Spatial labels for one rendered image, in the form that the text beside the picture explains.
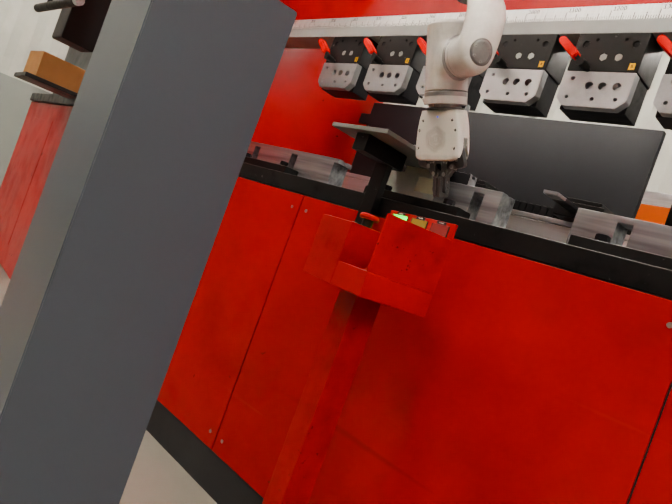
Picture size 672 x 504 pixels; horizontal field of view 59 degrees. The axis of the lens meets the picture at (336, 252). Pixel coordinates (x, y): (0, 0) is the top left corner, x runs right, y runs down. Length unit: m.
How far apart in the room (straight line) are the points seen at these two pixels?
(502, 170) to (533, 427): 1.11
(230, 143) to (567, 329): 0.66
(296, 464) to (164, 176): 0.62
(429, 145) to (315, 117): 1.22
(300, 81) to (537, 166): 0.92
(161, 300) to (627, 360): 0.73
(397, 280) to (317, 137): 1.42
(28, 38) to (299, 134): 6.01
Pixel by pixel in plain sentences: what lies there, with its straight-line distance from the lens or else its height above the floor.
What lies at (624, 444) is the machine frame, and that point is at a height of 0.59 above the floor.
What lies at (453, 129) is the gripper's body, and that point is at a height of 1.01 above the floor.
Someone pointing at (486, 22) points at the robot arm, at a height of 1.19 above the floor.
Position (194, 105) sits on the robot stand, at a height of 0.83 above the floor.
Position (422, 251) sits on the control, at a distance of 1.07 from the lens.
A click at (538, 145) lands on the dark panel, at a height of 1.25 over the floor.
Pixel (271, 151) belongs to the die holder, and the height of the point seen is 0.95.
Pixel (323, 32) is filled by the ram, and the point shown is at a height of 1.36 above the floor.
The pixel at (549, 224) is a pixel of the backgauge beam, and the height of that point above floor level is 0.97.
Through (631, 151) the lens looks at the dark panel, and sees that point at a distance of 1.92.
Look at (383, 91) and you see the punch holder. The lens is 1.71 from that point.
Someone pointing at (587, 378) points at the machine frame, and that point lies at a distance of 1.11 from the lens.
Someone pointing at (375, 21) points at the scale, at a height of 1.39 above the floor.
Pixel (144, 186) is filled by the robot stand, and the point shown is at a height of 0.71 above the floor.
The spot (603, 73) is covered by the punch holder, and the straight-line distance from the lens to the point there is 1.39.
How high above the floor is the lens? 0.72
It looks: level
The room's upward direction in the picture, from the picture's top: 20 degrees clockwise
